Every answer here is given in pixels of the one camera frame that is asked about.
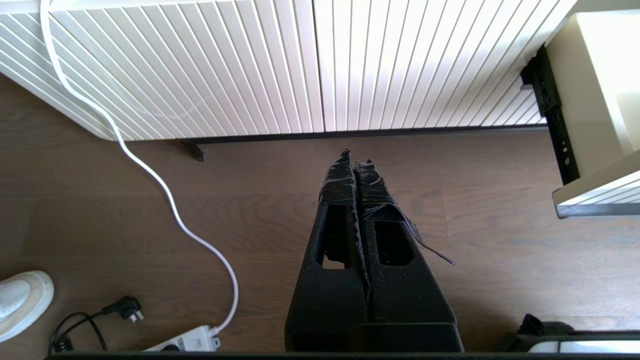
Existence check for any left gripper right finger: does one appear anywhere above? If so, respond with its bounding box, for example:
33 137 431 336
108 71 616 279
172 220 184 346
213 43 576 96
355 159 459 326

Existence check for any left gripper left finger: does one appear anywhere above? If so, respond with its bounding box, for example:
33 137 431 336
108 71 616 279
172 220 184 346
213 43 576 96
285 149 371 351

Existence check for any cream drawer with ribbed front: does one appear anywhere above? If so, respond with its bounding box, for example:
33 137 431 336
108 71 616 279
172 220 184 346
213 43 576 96
545 10 640 220

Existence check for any black white robot base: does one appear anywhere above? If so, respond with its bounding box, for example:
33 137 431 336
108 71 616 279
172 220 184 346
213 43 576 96
500 314 640 354

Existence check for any cream tv cabinet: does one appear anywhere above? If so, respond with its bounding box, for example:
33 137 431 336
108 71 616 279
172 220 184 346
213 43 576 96
0 0 581 146

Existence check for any white power strip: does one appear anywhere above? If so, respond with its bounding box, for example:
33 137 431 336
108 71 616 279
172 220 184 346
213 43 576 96
144 325 221 353

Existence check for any white sneaker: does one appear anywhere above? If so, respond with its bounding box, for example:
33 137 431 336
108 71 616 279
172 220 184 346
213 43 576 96
0 270 55 344

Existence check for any black plug with cable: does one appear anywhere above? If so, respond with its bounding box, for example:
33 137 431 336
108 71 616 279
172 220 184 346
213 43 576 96
47 296 145 354

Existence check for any black drawer slide rail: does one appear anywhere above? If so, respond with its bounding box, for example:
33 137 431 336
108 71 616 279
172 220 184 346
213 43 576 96
519 44 581 187

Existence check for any thick white power cable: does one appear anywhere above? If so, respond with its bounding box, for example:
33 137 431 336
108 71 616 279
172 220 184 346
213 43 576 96
39 0 240 337

